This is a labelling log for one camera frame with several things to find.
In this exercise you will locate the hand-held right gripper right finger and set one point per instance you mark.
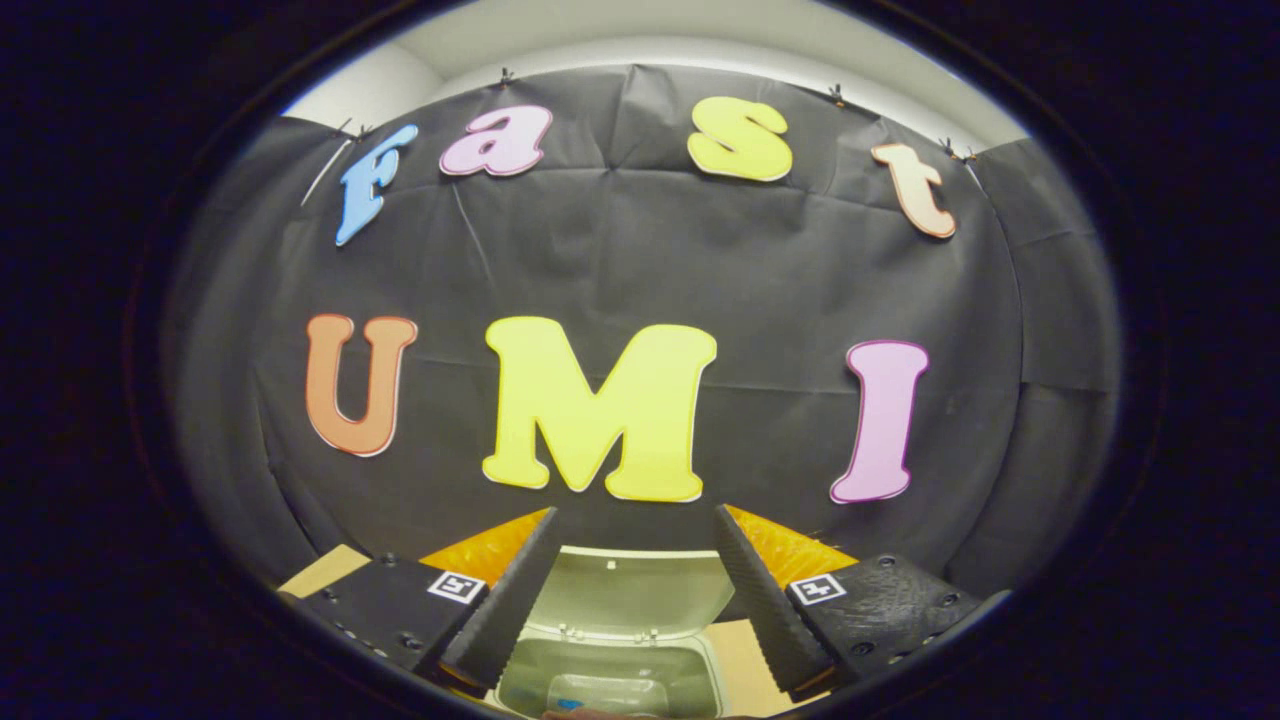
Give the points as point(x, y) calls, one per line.
point(760, 600)

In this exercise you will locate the wooden desktop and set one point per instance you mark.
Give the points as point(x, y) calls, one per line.
point(745, 670)

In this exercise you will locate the green desktop garbage bin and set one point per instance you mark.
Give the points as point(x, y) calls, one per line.
point(620, 600)

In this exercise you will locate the blue pop can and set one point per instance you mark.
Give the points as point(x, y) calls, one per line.
point(610, 693)

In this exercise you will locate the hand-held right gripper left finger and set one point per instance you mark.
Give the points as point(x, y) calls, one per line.
point(510, 600)

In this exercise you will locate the black backdrop cloth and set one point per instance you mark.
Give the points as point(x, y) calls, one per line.
point(620, 250)

